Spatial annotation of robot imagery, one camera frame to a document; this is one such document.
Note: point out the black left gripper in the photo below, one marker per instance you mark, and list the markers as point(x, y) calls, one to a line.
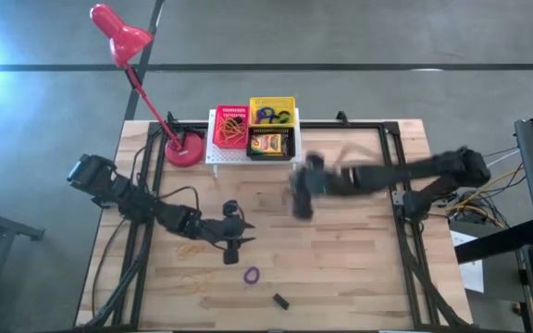
point(229, 231)

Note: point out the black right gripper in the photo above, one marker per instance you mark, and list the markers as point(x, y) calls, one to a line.
point(317, 182)

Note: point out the black plastic basket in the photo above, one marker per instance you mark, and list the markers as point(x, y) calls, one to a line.
point(270, 157)

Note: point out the tan rubber band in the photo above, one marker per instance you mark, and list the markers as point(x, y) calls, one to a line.
point(230, 124)
point(192, 287)
point(188, 250)
point(236, 136)

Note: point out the yellow plastic basket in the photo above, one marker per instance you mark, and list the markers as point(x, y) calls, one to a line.
point(272, 100)

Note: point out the red plastic basket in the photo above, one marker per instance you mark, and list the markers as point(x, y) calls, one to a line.
point(220, 141)

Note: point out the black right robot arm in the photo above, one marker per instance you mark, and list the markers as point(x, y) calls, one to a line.
point(410, 172)

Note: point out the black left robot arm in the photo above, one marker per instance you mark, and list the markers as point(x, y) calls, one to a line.
point(164, 215)

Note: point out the red desk lamp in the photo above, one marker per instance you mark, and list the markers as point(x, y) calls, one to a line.
point(123, 39)

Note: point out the black table clamp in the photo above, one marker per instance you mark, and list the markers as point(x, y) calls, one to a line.
point(170, 118)
point(342, 118)

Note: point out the small black block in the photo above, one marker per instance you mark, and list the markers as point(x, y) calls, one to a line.
point(281, 301)

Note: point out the white perforated shelf riser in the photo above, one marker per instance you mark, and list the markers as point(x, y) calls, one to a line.
point(229, 155)

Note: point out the white paper sheet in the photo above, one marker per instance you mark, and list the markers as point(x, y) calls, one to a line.
point(472, 273)

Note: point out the black metal beam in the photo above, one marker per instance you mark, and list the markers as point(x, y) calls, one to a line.
point(498, 242)

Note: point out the black metal stand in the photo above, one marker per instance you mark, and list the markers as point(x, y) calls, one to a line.
point(3, 222)

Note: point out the black aluminium table frame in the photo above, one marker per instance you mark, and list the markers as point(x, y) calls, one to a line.
point(363, 125)

